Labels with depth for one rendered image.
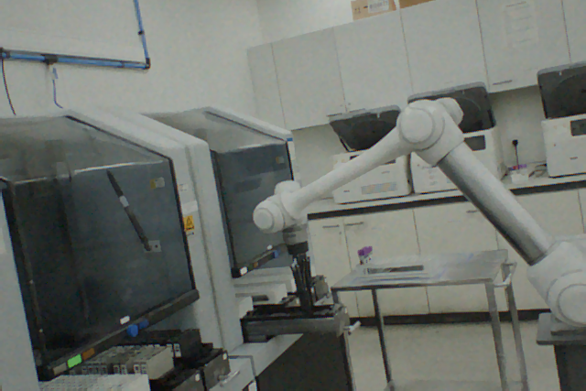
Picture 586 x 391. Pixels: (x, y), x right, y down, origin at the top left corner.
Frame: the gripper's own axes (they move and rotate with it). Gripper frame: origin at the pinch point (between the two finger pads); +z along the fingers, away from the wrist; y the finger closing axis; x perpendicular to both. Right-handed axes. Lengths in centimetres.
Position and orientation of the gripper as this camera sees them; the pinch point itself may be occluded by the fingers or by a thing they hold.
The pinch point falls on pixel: (307, 298)
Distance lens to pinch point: 222.4
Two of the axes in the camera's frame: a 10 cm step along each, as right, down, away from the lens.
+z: 1.7, 9.8, 0.6
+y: -3.9, 1.2, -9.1
